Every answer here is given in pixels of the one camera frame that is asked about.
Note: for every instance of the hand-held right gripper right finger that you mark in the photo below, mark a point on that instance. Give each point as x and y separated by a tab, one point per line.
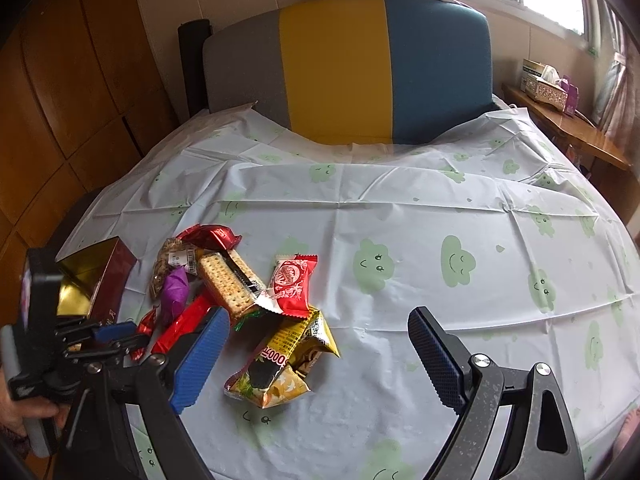
435	360

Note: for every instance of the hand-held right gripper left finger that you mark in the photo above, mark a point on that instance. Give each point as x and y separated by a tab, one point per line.
200	355

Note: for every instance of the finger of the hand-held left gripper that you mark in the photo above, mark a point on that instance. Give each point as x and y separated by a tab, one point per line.
122	347
115	332

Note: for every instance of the long red snack packet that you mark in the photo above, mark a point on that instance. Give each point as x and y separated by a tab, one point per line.
182	327

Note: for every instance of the small red candy packet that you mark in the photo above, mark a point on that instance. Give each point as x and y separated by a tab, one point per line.
146	322

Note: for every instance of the gold and maroon tin box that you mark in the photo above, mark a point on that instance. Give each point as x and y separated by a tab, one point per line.
107	280

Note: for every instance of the clear cracker packet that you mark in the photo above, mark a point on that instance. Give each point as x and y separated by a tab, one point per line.
222	282

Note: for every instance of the red and white snack packet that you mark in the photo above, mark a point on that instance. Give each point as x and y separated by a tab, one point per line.
290	285

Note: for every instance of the red foil snack packet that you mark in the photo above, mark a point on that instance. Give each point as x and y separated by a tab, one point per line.
212	236

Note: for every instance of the person's left hand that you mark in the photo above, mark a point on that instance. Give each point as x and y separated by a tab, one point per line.
30	412

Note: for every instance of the purple candy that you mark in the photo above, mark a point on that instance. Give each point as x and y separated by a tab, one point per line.
175	295

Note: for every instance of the yellow and white snack packet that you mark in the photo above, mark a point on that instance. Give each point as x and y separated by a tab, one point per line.
280	390

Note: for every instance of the peanut packet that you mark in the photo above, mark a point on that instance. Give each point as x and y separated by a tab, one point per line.
167	260

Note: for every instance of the white cloud-print tablecloth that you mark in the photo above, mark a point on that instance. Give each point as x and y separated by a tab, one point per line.
400	200

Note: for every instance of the wooden wardrobe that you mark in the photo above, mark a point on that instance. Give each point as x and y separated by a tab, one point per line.
75	85

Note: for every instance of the wooden side desk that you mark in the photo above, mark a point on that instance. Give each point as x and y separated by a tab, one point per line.
575	130

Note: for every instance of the white tissue box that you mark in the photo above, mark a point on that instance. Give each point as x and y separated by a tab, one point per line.
542	92

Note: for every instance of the purple box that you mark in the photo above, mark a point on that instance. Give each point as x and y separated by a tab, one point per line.
570	100

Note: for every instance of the grey yellow blue chair backrest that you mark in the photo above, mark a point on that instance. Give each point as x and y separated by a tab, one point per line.
335	70

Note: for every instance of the hanging floral curtain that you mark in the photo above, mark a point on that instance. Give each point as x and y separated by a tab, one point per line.
622	90

